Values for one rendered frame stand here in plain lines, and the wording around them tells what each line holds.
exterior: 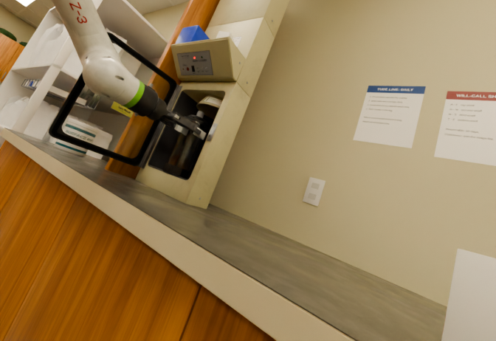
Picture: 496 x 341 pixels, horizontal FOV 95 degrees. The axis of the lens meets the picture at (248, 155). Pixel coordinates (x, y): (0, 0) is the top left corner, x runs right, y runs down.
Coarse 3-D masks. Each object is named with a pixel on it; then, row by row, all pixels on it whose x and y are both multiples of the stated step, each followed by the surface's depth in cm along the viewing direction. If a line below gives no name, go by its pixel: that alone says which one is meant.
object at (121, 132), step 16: (128, 64) 84; (144, 80) 89; (160, 80) 94; (80, 96) 75; (96, 96) 78; (160, 96) 94; (80, 112) 75; (96, 112) 79; (112, 112) 82; (128, 112) 86; (64, 128) 73; (80, 128) 76; (96, 128) 79; (112, 128) 83; (128, 128) 87; (144, 128) 91; (96, 144) 80; (112, 144) 84; (128, 144) 88
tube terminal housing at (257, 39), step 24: (240, 24) 95; (264, 24) 91; (240, 48) 90; (264, 48) 94; (240, 72) 85; (192, 96) 103; (240, 96) 87; (216, 120) 82; (240, 120) 90; (216, 144) 82; (144, 168) 92; (216, 168) 84; (168, 192) 81; (192, 192) 76
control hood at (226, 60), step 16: (176, 48) 93; (192, 48) 88; (208, 48) 83; (224, 48) 79; (176, 64) 97; (224, 64) 82; (240, 64) 84; (192, 80) 97; (208, 80) 92; (224, 80) 86
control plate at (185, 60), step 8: (184, 56) 92; (192, 56) 89; (200, 56) 87; (208, 56) 84; (184, 64) 94; (192, 64) 91; (200, 64) 89; (208, 64) 86; (184, 72) 96; (192, 72) 93; (200, 72) 90; (208, 72) 88
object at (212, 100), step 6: (210, 96) 93; (216, 96) 93; (204, 102) 91; (210, 102) 90; (216, 102) 91; (198, 108) 100; (204, 108) 102; (210, 108) 104; (216, 108) 105; (204, 114) 104; (210, 114) 105; (216, 114) 106
